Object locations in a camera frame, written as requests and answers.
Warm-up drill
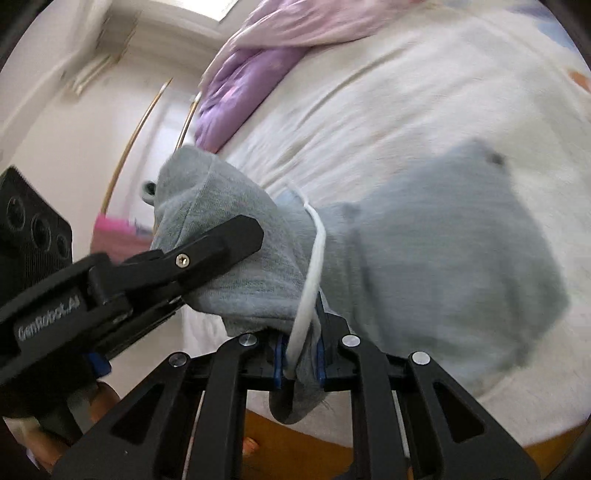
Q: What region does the white hoodie drawstring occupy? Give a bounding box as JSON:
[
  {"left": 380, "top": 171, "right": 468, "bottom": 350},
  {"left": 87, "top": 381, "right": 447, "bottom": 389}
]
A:
[{"left": 283, "top": 181, "right": 327, "bottom": 380}]

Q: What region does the purple floral quilt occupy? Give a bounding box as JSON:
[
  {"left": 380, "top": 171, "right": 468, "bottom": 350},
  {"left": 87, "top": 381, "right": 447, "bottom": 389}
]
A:
[{"left": 195, "top": 0, "right": 418, "bottom": 153}]

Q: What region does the person's left hand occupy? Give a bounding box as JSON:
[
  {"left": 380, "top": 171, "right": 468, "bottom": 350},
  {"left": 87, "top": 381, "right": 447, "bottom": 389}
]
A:
[{"left": 7, "top": 382, "right": 120, "bottom": 473}]

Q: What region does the grey fleece hoodie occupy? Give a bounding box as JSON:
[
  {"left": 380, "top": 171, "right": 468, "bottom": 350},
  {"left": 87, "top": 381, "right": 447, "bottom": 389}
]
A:
[{"left": 152, "top": 141, "right": 568, "bottom": 424}]

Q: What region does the pink box by wall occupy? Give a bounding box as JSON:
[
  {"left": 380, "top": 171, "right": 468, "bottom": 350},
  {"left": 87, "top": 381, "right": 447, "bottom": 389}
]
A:
[{"left": 90, "top": 214, "right": 152, "bottom": 263}]

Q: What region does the white floral bed sheet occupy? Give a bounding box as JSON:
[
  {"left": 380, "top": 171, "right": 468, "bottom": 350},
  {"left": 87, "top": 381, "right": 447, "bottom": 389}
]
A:
[{"left": 185, "top": 1, "right": 590, "bottom": 446}]

